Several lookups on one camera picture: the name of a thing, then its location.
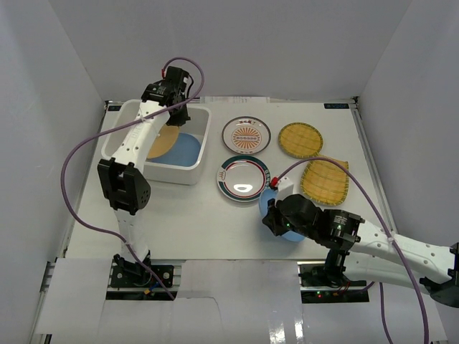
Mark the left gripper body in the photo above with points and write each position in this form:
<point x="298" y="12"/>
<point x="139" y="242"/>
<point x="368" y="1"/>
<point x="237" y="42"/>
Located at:
<point x="179" y="117"/>

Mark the round woven bamboo plate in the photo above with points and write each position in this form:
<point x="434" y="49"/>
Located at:
<point x="300" y="140"/>

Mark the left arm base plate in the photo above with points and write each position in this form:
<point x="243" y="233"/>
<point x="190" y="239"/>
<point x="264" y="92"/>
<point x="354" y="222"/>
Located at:
<point x="122" y="287"/>

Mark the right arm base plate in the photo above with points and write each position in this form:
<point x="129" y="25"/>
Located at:
<point x="316" y="289"/>

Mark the white plastic bin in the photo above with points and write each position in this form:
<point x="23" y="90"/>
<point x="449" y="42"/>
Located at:
<point x="198" y="126"/>

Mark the blue plate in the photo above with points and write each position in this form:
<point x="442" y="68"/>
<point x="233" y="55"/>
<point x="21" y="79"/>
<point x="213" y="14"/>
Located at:
<point x="265" y="196"/>
<point x="185" y="152"/>

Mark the green rimmed white plate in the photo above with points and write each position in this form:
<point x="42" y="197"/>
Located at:
<point x="243" y="178"/>

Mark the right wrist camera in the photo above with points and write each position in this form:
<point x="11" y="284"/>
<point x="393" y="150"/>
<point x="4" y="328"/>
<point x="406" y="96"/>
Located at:
<point x="283" y="187"/>

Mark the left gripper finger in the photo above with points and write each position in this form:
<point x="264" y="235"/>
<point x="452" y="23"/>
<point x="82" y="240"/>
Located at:
<point x="181" y="115"/>
<point x="172" y="117"/>

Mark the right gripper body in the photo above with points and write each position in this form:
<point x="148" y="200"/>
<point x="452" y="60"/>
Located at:
<point x="285" y="224"/>

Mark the white paper sheets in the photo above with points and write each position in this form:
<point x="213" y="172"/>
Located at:
<point x="233" y="99"/>

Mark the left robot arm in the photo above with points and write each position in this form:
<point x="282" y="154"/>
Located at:
<point x="121" y="176"/>

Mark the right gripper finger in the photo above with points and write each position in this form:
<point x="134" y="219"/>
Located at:
<point x="274" y="223"/>
<point x="272" y="209"/>

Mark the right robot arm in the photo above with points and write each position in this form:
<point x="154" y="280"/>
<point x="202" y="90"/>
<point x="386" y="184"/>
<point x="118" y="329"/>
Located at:
<point x="359" y="250"/>

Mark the sunburst pattern plate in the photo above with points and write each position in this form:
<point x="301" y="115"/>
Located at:
<point x="246" y="135"/>

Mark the plain yellow plate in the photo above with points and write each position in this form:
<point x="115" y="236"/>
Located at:
<point x="164" y="141"/>

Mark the rectangular woven bamboo plate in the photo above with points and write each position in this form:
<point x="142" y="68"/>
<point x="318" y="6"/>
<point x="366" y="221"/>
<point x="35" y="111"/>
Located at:
<point x="325" y="183"/>

